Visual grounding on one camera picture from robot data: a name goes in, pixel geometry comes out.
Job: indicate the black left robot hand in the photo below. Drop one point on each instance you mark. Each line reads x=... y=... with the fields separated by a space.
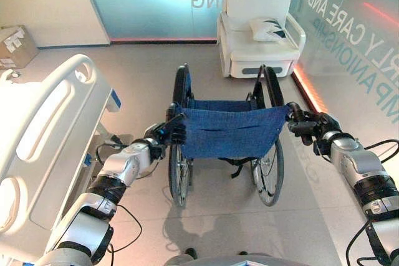
x=175 y=131

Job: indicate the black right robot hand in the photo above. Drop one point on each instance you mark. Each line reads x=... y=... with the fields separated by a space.
x=307 y=125

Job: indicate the blue fabric wheelchair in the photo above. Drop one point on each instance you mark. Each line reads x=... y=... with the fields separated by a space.
x=229 y=136

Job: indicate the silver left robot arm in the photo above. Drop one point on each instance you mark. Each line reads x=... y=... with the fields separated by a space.
x=103 y=197

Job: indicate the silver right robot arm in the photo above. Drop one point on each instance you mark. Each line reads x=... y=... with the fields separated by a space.
x=358 y=169

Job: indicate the white hospital bed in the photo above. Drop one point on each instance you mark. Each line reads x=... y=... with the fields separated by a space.
x=40 y=141

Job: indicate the orange floor light strip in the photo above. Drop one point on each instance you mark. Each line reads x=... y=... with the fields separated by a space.
x=307 y=87

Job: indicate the white patterned cushion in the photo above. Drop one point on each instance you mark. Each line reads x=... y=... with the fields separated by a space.
x=270 y=29

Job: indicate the white armchair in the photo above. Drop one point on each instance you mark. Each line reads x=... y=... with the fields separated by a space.
x=260 y=29

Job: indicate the frosted glass partition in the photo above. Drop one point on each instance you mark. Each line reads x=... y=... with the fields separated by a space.
x=152 y=1

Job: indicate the silver robot body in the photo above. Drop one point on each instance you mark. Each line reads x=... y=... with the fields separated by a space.
x=218 y=259

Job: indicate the brown cardboard box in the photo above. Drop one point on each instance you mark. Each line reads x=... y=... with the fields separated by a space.
x=15 y=46

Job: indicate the lettered glass wall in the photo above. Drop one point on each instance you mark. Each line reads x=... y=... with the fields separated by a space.
x=349 y=29

